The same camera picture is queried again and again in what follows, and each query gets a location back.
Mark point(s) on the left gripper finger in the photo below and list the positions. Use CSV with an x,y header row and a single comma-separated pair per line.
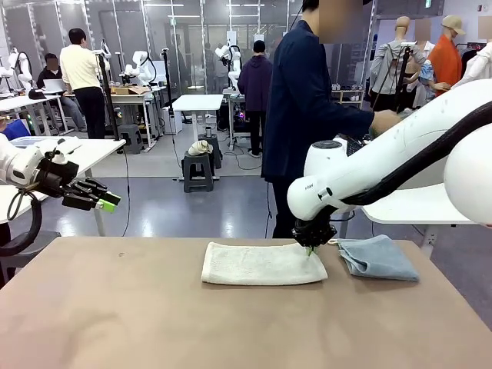
x,y
78,201
109,198

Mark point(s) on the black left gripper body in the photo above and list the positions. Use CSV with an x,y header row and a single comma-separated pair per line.
x,y
57,177

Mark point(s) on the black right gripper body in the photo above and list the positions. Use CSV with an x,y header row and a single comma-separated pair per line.
x,y
313,232

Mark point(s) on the white towel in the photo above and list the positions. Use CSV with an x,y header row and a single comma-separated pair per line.
x,y
261,265

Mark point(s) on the blue-grey towel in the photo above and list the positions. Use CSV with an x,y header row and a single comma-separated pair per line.
x,y
384,261

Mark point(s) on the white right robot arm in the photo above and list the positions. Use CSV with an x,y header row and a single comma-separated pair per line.
x,y
384,161

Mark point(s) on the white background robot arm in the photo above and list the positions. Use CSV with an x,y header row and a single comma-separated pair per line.
x,y
230,65
21,65
142,65

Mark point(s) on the person's right forearm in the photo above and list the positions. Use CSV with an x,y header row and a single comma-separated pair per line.
x,y
350,121

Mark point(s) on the person's right hand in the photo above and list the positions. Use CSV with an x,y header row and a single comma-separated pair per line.
x,y
384,123

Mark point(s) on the clear storage box blue lid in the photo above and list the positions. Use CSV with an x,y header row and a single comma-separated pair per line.
x,y
23,141

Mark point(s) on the blue fabric object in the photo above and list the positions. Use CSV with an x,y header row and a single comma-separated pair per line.
x,y
13,130

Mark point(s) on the grey plastic stool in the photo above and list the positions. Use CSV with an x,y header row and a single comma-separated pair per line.
x,y
130,134
198,169
216,150

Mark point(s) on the white office desk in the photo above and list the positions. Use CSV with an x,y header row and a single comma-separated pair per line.
x,y
23,102
130,98

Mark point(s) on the black round stool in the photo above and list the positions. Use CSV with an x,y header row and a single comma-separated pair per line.
x,y
23,265

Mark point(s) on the black bag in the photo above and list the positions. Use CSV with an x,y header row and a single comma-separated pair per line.
x,y
36,94

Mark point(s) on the silver laptop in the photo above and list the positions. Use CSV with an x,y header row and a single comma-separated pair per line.
x,y
55,85

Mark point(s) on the seated person in black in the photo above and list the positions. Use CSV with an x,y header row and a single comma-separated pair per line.
x,y
48,77

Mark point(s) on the beige cloth bundle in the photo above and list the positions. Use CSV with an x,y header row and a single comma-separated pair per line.
x,y
200,148

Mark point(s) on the open cardboard box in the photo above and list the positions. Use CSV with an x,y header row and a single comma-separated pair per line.
x,y
127,91

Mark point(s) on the person in cream sweater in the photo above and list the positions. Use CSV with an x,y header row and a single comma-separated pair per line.
x,y
80,69

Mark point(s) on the person in navy jacket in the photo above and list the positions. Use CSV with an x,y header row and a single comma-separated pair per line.
x,y
296,115

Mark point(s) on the metal tumbler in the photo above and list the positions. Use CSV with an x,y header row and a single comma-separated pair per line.
x,y
209,132

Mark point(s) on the white standing desk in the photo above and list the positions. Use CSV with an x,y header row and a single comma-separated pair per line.
x,y
198,102

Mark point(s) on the wooden shoe shelf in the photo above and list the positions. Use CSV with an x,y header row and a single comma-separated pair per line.
x,y
348,96

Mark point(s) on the person in purple hoodie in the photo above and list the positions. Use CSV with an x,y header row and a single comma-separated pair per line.
x,y
253,80

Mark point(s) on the mannequin in grey shirt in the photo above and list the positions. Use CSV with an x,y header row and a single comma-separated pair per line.
x,y
388,65

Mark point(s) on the figure in blue floral dress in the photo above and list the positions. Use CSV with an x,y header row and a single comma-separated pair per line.
x,y
428,73

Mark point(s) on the mannequin in orange jacket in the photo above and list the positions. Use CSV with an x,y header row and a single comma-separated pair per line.
x,y
446,61

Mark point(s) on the mannequin white top orange trousers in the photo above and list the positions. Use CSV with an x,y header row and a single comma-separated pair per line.
x,y
480,65

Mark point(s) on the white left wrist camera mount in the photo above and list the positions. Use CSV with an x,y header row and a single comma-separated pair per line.
x,y
65,145

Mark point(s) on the black camera tripod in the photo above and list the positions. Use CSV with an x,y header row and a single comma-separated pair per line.
x,y
107,96
399,77
167,77

